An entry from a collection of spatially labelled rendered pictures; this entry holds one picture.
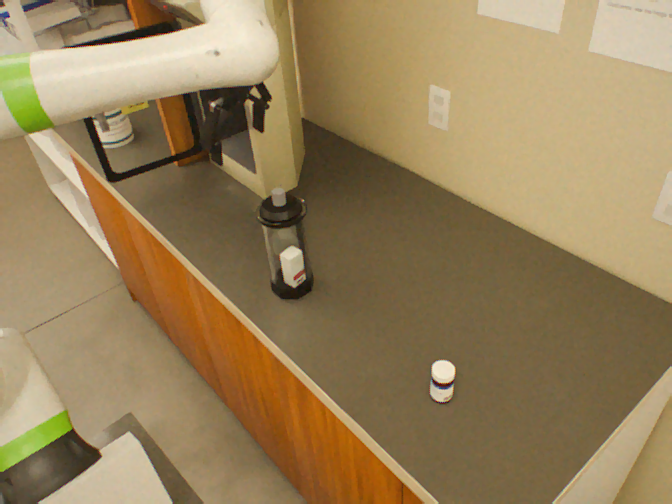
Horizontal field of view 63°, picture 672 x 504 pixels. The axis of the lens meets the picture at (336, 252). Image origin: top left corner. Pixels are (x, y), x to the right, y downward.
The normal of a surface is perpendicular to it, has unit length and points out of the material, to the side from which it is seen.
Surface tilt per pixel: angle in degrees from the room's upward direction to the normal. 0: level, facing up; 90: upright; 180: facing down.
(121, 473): 90
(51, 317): 0
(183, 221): 0
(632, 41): 90
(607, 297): 0
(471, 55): 90
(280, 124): 90
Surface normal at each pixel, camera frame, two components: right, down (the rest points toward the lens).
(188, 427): -0.07, -0.77
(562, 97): -0.76, 0.46
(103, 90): 0.32, 0.62
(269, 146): 0.65, 0.46
